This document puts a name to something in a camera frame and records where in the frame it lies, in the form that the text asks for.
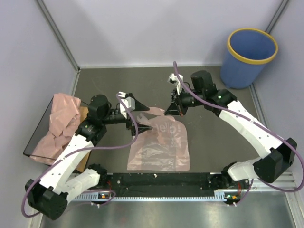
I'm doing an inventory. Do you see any black wire frame shelf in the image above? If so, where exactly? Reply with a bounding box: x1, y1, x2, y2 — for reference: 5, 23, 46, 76
23, 98, 88, 157

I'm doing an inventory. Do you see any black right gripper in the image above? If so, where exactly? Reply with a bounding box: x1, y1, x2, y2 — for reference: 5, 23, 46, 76
164, 87, 205, 117

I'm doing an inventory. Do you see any pink plastic trash bag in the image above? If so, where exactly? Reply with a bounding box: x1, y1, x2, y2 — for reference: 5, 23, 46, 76
127, 107, 190, 172
30, 93, 81, 165

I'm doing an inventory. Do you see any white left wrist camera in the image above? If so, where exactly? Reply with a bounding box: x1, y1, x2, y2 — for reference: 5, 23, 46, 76
118, 92, 136, 119

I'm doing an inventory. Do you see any grey slotted cable duct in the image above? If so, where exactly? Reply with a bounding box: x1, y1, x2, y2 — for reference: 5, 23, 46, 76
73, 191, 113, 202

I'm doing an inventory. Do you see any aluminium frame rail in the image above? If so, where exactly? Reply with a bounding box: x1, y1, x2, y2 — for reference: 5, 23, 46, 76
44, 172, 304, 228

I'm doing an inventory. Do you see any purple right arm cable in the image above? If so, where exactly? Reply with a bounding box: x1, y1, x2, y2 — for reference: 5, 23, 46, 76
172, 61, 304, 205

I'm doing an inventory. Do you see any blue trash bin yellow rim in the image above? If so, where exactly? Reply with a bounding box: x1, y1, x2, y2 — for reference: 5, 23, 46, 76
220, 28, 279, 89

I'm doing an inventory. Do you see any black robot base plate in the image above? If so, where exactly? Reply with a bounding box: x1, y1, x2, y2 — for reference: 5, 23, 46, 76
99, 172, 249, 197

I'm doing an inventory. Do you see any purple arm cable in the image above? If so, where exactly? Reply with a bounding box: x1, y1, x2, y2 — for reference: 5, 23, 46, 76
172, 61, 304, 205
22, 92, 139, 218

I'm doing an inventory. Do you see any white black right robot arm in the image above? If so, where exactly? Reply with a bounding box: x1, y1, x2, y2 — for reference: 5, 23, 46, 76
165, 70, 297, 188

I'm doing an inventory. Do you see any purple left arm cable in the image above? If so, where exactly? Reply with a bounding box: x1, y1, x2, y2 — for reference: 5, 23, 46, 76
22, 92, 139, 218

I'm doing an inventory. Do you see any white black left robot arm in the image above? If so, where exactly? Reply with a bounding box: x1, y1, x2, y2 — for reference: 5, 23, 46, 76
21, 92, 152, 220

